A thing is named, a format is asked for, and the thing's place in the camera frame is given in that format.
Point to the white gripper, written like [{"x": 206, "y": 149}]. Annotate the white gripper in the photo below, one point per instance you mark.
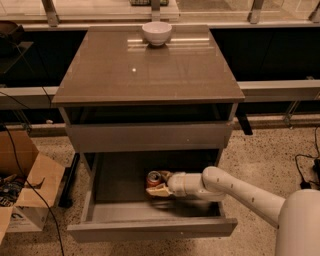
[{"x": 177, "y": 184}]

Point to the open grey middle drawer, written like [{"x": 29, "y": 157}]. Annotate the open grey middle drawer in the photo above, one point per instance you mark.
[{"x": 117, "y": 206}]

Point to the grey drawer cabinet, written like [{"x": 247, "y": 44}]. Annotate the grey drawer cabinet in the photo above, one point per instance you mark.
[{"x": 117, "y": 77}]

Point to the closed grey top drawer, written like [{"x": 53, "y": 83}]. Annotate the closed grey top drawer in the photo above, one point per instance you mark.
[{"x": 148, "y": 137}]

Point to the white ceramic bowl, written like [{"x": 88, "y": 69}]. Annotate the white ceramic bowl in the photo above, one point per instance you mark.
[{"x": 157, "y": 33}]

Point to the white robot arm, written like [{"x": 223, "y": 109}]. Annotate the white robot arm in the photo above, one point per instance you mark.
[{"x": 296, "y": 218}]

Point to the red coke can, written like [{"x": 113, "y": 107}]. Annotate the red coke can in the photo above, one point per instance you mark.
[{"x": 153, "y": 179}]

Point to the open cardboard box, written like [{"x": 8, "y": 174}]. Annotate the open cardboard box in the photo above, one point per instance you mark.
[{"x": 30, "y": 182}]

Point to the black stand foot right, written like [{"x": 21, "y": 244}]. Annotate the black stand foot right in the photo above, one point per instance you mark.
[{"x": 243, "y": 121}]

